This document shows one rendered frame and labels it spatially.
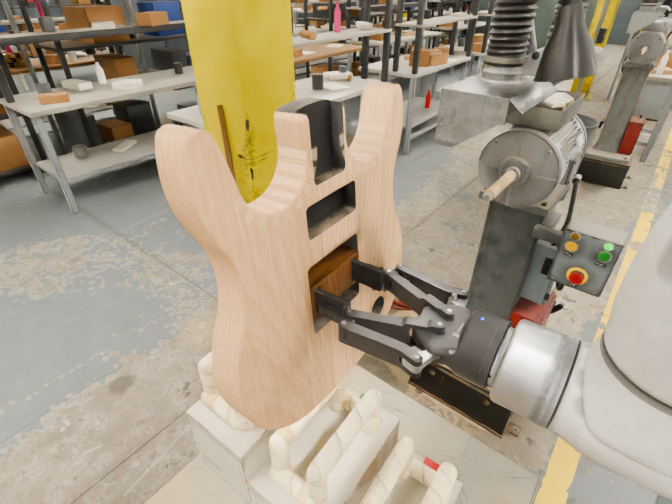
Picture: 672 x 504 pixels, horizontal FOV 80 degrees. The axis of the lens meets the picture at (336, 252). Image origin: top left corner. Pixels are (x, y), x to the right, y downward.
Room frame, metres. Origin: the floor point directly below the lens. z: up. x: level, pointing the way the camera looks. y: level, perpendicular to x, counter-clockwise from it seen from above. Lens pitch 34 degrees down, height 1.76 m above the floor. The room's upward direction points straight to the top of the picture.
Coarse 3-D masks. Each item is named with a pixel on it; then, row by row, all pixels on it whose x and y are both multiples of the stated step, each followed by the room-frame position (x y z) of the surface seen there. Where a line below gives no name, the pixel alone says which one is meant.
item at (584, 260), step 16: (576, 224) 1.08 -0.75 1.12; (592, 224) 1.08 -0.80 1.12; (592, 240) 1.01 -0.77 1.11; (608, 240) 0.99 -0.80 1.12; (624, 240) 0.99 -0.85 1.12; (560, 256) 1.05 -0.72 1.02; (576, 256) 1.02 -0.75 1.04; (592, 256) 1.00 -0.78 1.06; (560, 272) 1.04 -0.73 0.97; (576, 272) 1.01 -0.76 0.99; (592, 272) 0.99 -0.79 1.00; (608, 272) 0.97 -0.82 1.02; (560, 288) 1.06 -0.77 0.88; (576, 288) 1.00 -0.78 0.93; (592, 288) 0.98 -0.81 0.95
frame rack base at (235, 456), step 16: (192, 416) 0.43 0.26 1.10; (208, 416) 0.43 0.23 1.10; (208, 432) 0.40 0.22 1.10; (224, 432) 0.40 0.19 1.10; (240, 432) 0.40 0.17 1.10; (256, 432) 0.40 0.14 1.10; (272, 432) 0.41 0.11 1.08; (208, 448) 0.41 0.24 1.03; (224, 448) 0.38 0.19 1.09; (240, 448) 0.37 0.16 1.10; (256, 448) 0.38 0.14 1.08; (208, 464) 0.43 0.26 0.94; (224, 464) 0.39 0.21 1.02; (240, 464) 0.36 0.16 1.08; (256, 464) 0.38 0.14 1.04; (224, 480) 0.40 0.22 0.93; (240, 480) 0.37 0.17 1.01
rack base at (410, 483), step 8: (416, 456) 0.45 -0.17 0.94; (400, 480) 0.40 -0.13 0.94; (408, 480) 0.40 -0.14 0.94; (416, 480) 0.40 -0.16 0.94; (456, 480) 0.40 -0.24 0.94; (368, 488) 0.38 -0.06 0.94; (392, 488) 0.38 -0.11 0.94; (400, 488) 0.38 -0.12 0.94; (408, 488) 0.38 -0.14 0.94; (416, 488) 0.38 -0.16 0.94; (424, 488) 0.38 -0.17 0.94; (456, 488) 0.38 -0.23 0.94; (392, 496) 0.37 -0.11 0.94; (400, 496) 0.37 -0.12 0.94; (408, 496) 0.37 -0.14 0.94; (416, 496) 0.37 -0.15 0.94; (456, 496) 0.37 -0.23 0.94
